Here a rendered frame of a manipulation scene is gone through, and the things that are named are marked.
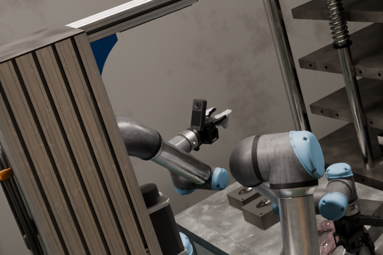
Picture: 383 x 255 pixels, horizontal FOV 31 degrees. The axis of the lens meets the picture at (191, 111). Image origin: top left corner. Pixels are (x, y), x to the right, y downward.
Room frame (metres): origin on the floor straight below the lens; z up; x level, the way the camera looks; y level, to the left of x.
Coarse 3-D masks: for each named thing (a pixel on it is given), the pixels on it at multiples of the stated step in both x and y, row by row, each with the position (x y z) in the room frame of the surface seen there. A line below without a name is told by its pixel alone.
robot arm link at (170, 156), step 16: (128, 128) 1.88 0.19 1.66; (144, 128) 1.89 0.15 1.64; (128, 144) 1.86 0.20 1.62; (144, 144) 1.87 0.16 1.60; (160, 144) 1.90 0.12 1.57; (144, 160) 1.90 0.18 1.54; (160, 160) 1.92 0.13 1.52; (176, 160) 1.94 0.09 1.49; (192, 160) 1.99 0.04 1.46; (192, 176) 2.00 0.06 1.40; (208, 176) 2.03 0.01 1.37; (224, 176) 2.05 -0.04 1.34
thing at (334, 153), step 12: (336, 132) 3.41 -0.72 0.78; (348, 132) 3.36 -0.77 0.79; (372, 132) 3.27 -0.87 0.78; (324, 144) 3.31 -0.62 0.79; (336, 144) 3.26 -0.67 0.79; (348, 144) 3.22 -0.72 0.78; (372, 144) 3.13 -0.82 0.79; (324, 156) 3.16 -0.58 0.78; (336, 156) 3.12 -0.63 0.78; (348, 156) 3.08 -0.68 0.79; (360, 156) 3.04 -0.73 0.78; (360, 168) 2.92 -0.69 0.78; (372, 168) 2.88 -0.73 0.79; (360, 180) 2.87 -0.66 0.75; (372, 180) 2.79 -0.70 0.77
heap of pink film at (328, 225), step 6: (324, 222) 2.34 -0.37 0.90; (330, 222) 2.33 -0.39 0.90; (318, 228) 2.31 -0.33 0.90; (324, 228) 2.33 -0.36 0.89; (330, 228) 2.31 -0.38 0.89; (318, 234) 2.28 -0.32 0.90; (330, 234) 2.22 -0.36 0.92; (324, 240) 2.21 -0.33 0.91; (330, 240) 2.19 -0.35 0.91; (336, 240) 2.18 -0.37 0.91; (324, 246) 2.18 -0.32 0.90; (330, 246) 2.17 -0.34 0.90; (324, 252) 2.16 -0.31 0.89; (330, 252) 2.15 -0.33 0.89
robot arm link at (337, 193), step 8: (328, 184) 1.80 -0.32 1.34; (336, 184) 1.77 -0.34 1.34; (344, 184) 1.78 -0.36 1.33; (320, 192) 1.76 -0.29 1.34; (328, 192) 1.74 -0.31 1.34; (336, 192) 1.73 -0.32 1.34; (344, 192) 1.74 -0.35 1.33; (320, 200) 1.73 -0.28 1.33; (328, 200) 1.70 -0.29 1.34; (336, 200) 1.70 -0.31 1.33; (344, 200) 1.71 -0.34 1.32; (320, 208) 1.71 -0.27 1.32; (328, 208) 1.70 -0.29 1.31; (336, 208) 1.69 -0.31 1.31; (344, 208) 1.69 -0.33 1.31; (328, 216) 1.71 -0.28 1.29; (336, 216) 1.70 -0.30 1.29
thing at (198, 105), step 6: (198, 102) 2.28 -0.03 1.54; (204, 102) 2.27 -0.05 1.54; (198, 108) 2.27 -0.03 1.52; (204, 108) 2.27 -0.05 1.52; (192, 114) 2.28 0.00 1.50; (198, 114) 2.27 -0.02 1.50; (204, 114) 2.27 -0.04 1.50; (192, 120) 2.28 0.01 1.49; (198, 120) 2.26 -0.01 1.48; (204, 120) 2.26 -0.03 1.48; (192, 126) 2.27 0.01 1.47; (198, 126) 2.25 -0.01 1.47; (204, 126) 2.26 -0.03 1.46
